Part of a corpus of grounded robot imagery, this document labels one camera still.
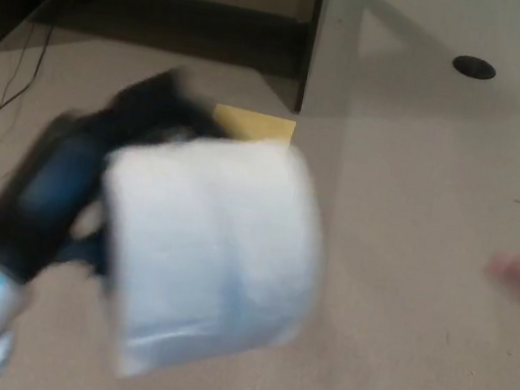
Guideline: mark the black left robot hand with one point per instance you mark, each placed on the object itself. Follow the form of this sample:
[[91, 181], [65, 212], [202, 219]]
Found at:
[[54, 182]]

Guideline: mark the white toilet paper roll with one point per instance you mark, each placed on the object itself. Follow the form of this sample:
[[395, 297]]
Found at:
[[210, 256]]

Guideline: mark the yellow paper sheet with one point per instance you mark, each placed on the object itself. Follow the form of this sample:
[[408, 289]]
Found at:
[[261, 126]]

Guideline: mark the black round floor cap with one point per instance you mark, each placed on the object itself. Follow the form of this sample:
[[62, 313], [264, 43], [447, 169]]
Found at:
[[474, 66]]

